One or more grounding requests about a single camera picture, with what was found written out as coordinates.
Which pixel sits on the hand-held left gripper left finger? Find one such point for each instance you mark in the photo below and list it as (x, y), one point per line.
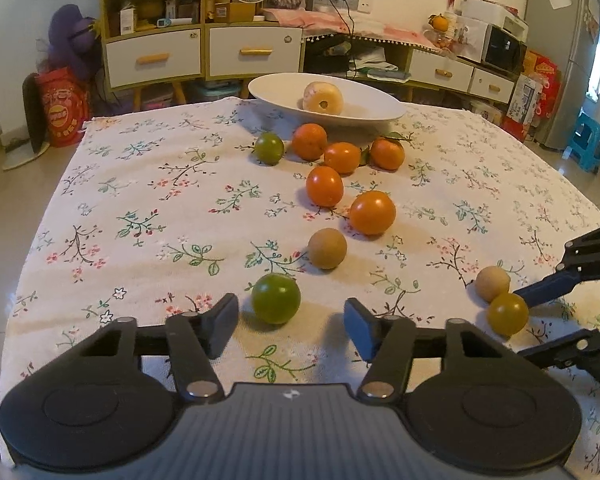
(225, 322)

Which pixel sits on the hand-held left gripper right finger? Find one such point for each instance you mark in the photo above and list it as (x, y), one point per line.
(357, 330)

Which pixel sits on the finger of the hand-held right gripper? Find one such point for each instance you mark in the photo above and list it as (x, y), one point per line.
(545, 290)
(575, 352)

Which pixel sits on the brown longan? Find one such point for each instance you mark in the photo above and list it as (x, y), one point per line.
(491, 282)
(327, 248)

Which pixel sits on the orange tomato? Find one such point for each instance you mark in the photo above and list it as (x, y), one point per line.
(324, 186)
(372, 212)

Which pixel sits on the leafy orange mandarin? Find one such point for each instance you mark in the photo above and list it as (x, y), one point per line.
(387, 154)

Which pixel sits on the rough orange mandarin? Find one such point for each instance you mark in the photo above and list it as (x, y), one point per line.
(309, 141)

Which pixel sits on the white ribbed plate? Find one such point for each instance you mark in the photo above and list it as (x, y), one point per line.
(370, 105)

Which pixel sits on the floral tablecloth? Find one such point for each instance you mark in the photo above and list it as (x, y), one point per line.
(155, 210)

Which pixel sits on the blue plastic stool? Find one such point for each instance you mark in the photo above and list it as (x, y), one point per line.
(587, 142)

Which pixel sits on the smooth orange mandarin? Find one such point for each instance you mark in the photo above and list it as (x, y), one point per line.
(341, 157)

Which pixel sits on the green citrus leaf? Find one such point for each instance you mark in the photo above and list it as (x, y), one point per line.
(364, 156)

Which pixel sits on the white printed carton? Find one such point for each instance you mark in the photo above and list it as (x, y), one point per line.
(522, 102)

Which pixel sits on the red gift boxes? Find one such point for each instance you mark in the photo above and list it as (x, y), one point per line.
(545, 80)

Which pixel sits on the white low cabinet drawer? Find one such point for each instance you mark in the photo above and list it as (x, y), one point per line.
(441, 72)
(492, 86)

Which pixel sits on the clear storage bin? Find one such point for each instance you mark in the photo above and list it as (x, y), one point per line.
(212, 92)

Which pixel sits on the silver refrigerator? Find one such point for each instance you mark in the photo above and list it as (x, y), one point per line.
(560, 60)

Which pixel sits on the yellow apple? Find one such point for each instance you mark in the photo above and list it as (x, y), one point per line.
(322, 97)

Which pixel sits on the black microwave oven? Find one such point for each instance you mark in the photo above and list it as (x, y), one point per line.
(502, 50)

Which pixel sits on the red printed bag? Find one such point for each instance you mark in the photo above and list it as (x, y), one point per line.
(62, 110)

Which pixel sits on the low yellow cabinet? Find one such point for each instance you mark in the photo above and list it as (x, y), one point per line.
(405, 60)

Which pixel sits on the black bag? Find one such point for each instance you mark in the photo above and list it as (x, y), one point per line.
(327, 60)

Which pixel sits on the black board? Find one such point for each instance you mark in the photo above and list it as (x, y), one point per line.
(34, 115)

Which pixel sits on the white appliance box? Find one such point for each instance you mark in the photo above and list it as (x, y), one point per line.
(485, 10)

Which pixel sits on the orange on fruit stand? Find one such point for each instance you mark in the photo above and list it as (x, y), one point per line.
(440, 23)

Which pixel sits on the yellow shelf cabinet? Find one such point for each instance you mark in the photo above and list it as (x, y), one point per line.
(204, 17)

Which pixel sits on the pink tasselled cloth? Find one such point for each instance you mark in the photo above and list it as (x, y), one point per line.
(325, 22)

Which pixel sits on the purple plush toy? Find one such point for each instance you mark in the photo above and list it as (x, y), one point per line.
(70, 35)

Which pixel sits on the white wall socket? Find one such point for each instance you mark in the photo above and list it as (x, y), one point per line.
(342, 0)

